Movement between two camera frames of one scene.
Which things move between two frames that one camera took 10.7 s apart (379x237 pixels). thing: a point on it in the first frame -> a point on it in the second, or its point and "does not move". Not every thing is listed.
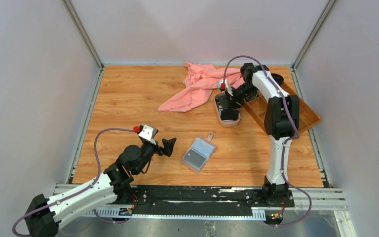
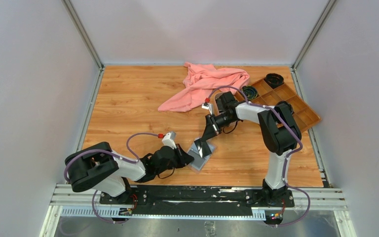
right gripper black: [235, 105] -> [212, 129]
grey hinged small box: [199, 153] does not move
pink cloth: [198, 80] does not move
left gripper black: [168, 148] -> [184, 158]
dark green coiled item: [252, 95] does not move
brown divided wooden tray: [308, 117] does not move
